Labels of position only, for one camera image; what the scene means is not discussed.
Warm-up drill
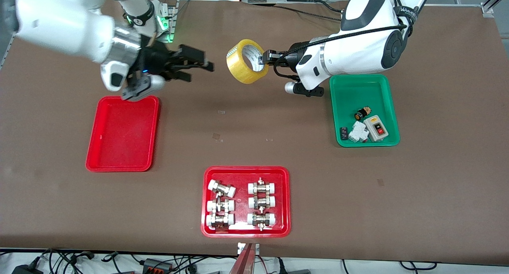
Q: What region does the aluminium table edge rail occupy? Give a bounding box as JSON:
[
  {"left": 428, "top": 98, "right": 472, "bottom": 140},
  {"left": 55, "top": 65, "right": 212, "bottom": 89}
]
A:
[
  {"left": 480, "top": 0, "right": 509, "bottom": 18},
  {"left": 0, "top": 29, "right": 18, "bottom": 70}
]

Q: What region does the grey switch box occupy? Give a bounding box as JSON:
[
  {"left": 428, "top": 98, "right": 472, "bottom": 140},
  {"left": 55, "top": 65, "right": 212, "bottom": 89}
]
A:
[{"left": 364, "top": 115, "right": 389, "bottom": 142}]

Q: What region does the black floor cable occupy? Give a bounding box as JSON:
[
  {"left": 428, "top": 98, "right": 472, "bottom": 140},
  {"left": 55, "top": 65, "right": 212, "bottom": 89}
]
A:
[{"left": 400, "top": 261, "right": 438, "bottom": 271}]

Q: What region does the black cable on table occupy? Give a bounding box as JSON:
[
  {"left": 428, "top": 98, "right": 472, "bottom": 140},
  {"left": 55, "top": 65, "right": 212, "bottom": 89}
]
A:
[{"left": 274, "top": 0, "right": 347, "bottom": 22}]

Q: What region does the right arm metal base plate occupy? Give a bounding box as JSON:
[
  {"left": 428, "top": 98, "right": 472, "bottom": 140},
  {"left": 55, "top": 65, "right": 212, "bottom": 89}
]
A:
[{"left": 151, "top": 0, "right": 178, "bottom": 43}]

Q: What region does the yellow packing tape roll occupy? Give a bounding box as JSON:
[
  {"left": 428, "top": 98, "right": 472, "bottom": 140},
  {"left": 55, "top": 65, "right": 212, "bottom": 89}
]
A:
[{"left": 226, "top": 39, "right": 270, "bottom": 85}]

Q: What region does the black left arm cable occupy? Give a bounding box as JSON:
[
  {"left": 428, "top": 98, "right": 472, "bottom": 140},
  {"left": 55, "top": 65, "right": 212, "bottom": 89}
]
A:
[{"left": 272, "top": 4, "right": 418, "bottom": 82}]

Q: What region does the black power adapter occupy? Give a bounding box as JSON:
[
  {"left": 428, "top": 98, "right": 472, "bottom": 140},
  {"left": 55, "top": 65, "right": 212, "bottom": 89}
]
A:
[{"left": 11, "top": 264, "right": 42, "bottom": 274}]

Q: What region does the grey connector box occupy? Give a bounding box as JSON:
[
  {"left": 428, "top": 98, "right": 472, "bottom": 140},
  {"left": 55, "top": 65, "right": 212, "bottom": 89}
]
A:
[{"left": 143, "top": 258, "right": 172, "bottom": 272}]

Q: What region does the green plastic tray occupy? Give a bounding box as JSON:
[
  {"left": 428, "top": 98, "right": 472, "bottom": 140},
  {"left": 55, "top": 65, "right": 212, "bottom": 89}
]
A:
[{"left": 329, "top": 74, "right": 400, "bottom": 148}]

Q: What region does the empty red plastic tray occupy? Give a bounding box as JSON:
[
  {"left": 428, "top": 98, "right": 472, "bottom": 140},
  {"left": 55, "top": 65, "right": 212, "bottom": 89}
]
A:
[{"left": 85, "top": 96, "right": 160, "bottom": 173}]

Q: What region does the brass white pipe fitting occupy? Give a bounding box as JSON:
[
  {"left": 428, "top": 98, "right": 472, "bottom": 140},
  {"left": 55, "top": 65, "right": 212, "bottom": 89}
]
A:
[
  {"left": 248, "top": 178, "right": 277, "bottom": 195},
  {"left": 208, "top": 180, "right": 236, "bottom": 198},
  {"left": 206, "top": 199, "right": 235, "bottom": 213},
  {"left": 248, "top": 195, "right": 276, "bottom": 210},
  {"left": 206, "top": 213, "right": 235, "bottom": 230},
  {"left": 247, "top": 212, "right": 277, "bottom": 231}
]

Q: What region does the red tray holding fittings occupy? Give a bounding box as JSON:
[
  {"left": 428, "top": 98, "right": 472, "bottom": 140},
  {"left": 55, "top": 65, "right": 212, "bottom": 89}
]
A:
[{"left": 201, "top": 166, "right": 291, "bottom": 238}]

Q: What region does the silver metal bracket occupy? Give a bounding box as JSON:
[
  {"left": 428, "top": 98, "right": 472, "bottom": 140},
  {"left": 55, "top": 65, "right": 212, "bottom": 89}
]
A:
[{"left": 237, "top": 242, "right": 260, "bottom": 255}]

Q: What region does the white circuit breaker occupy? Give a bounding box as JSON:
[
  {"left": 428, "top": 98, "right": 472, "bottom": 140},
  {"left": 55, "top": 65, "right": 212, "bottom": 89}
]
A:
[{"left": 348, "top": 121, "right": 370, "bottom": 144}]

